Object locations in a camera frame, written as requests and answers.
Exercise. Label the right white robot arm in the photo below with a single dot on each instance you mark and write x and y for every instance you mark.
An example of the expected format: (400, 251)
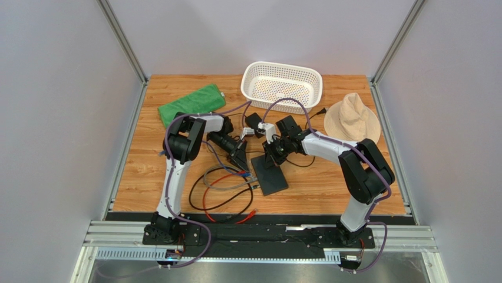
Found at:
(366, 172)

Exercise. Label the beige bucket hat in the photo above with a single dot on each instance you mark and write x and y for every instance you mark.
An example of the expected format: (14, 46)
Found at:
(351, 120)

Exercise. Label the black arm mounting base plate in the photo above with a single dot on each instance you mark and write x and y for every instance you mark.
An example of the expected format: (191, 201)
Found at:
(259, 235)

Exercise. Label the black network switch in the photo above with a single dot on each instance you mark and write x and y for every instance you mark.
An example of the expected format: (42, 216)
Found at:
(271, 180)

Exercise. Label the black power adapter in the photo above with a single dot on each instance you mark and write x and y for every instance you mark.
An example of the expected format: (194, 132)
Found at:
(253, 121)

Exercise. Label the white perforated plastic basket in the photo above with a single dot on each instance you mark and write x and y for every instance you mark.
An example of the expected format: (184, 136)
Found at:
(281, 87)

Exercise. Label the green folded towel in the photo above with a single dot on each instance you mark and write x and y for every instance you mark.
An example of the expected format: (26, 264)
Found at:
(206, 99)

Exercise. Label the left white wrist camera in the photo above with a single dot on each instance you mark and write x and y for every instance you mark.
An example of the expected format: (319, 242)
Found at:
(247, 132)

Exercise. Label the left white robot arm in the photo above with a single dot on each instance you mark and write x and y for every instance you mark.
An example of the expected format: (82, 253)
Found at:
(182, 143)

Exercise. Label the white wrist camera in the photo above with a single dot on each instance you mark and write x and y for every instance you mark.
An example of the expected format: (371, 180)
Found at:
(247, 132)
(268, 130)

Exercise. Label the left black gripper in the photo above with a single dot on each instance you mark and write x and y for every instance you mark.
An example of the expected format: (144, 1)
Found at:
(238, 157)

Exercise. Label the aluminium frame rail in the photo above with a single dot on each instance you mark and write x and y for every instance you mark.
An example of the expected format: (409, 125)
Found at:
(123, 241)

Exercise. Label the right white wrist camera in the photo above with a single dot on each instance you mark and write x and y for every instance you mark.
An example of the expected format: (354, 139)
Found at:
(268, 130)

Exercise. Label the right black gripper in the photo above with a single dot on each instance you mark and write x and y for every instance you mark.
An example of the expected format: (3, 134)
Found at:
(274, 151)

